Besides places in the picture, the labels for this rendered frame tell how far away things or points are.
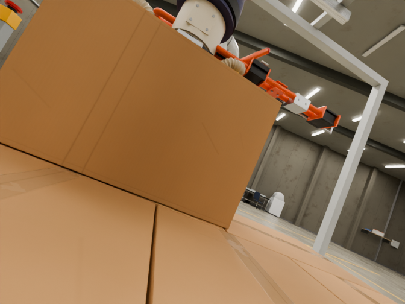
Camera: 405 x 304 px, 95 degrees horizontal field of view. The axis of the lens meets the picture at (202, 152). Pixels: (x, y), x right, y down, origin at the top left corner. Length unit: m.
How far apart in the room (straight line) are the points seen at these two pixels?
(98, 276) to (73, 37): 0.45
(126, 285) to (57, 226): 0.10
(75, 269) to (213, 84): 0.45
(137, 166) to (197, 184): 0.16
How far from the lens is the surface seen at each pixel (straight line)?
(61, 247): 0.23
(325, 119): 0.89
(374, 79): 4.14
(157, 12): 0.77
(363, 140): 3.79
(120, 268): 0.22
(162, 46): 0.52
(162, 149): 0.46
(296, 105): 0.82
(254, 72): 0.73
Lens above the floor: 0.66
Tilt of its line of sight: 6 degrees up
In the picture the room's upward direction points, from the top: 25 degrees clockwise
